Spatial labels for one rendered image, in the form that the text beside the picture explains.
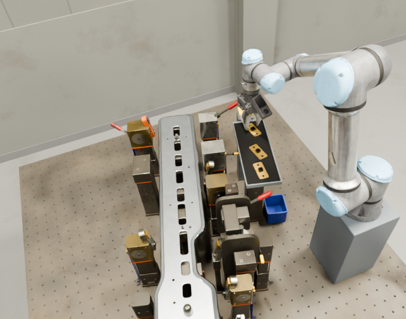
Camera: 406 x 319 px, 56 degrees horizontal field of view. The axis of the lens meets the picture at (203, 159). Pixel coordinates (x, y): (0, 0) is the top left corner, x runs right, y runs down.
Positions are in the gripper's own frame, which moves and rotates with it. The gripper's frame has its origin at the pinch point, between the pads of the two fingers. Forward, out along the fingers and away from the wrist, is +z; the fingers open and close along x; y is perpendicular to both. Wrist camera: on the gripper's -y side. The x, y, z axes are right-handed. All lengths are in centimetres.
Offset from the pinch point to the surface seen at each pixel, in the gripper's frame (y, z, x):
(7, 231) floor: 106, 118, 142
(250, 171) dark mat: -19.6, 1.8, 13.7
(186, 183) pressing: 0.2, 17.9, 34.1
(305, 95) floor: 116, 118, -138
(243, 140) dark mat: -3.7, 1.9, 6.9
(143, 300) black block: -39, 19, 71
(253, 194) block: -15.1, 25.9, 8.4
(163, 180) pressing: 7.4, 17.9, 42.4
